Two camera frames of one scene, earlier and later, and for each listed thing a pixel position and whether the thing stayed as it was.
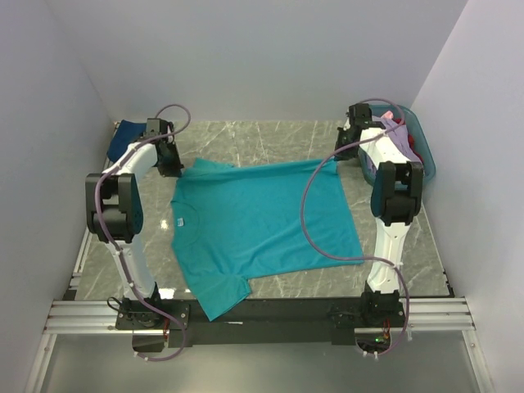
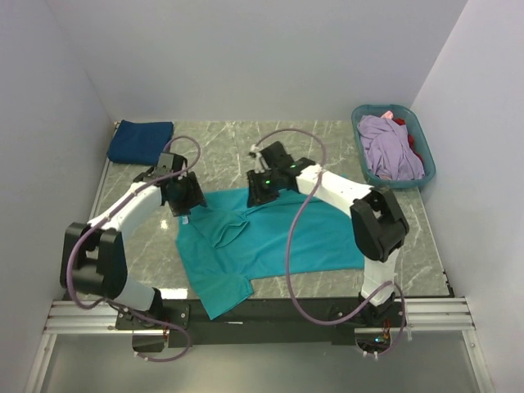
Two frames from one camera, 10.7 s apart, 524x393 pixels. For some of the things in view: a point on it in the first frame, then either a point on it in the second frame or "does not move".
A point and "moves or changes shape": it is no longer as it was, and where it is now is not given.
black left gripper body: x=170 y=165 to x=187 y=194
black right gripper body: x=344 y=138 to x=264 y=186
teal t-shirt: x=232 y=223 moves or changes shape
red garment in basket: x=411 y=141 does not move
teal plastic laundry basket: x=417 y=133 does not move
